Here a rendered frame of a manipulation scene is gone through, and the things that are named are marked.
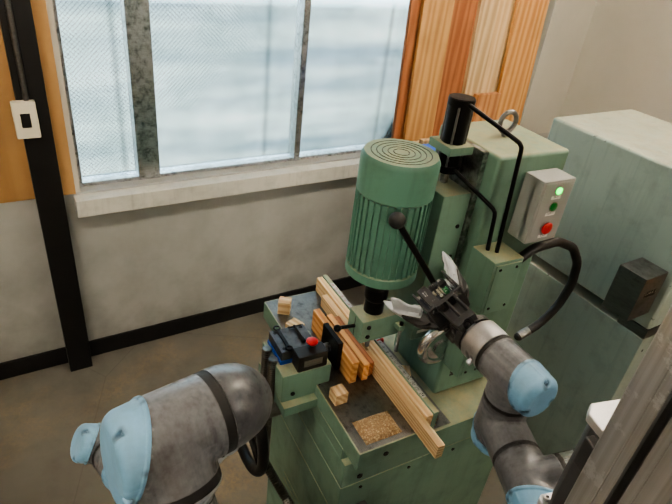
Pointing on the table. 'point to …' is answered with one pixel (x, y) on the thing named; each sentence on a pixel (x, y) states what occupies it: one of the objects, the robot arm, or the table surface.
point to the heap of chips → (376, 427)
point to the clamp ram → (332, 345)
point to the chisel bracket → (373, 324)
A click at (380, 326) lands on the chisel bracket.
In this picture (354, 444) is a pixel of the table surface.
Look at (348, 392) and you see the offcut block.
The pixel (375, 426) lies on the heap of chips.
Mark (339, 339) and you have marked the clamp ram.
